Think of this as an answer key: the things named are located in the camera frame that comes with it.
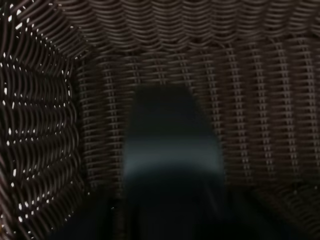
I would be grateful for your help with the dark green pump bottle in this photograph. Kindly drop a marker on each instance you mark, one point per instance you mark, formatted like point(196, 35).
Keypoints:
point(173, 173)

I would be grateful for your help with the dark brown wicker basket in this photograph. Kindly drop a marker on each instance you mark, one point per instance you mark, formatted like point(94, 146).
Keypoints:
point(69, 70)

